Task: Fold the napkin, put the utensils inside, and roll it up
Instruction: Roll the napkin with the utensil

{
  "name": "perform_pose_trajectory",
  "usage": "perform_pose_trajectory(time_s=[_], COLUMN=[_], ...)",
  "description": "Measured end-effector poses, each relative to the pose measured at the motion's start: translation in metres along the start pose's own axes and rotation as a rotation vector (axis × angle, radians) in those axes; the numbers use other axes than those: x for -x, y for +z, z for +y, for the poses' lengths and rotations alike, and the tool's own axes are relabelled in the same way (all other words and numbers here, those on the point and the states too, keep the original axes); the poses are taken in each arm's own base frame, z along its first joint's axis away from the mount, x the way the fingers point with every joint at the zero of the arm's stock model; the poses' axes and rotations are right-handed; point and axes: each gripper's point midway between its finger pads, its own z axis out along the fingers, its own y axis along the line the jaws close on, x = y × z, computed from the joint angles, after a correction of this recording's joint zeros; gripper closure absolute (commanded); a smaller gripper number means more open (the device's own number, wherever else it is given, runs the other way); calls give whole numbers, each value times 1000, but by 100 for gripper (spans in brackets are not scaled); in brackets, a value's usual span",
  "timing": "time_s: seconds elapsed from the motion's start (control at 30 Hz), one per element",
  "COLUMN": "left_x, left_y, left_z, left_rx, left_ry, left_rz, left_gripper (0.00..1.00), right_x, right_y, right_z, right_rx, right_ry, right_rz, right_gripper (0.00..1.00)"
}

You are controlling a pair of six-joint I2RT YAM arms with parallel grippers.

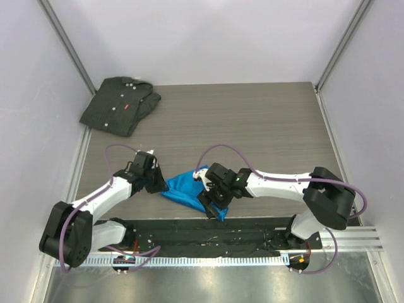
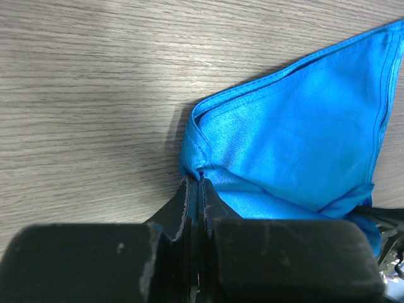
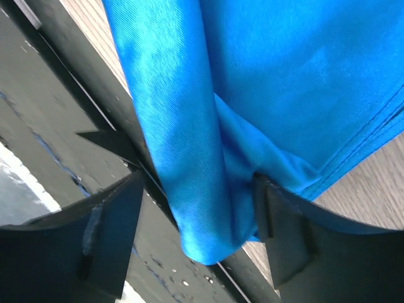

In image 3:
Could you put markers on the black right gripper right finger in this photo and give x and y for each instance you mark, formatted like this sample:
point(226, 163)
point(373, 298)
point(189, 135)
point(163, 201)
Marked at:
point(318, 256)

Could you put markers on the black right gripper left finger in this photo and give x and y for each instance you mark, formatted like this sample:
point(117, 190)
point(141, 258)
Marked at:
point(80, 254)

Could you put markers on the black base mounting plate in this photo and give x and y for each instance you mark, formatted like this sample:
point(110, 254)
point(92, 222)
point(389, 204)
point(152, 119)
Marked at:
point(60, 77)

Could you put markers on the blue satin napkin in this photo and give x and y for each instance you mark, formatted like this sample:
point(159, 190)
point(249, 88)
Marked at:
point(300, 91)

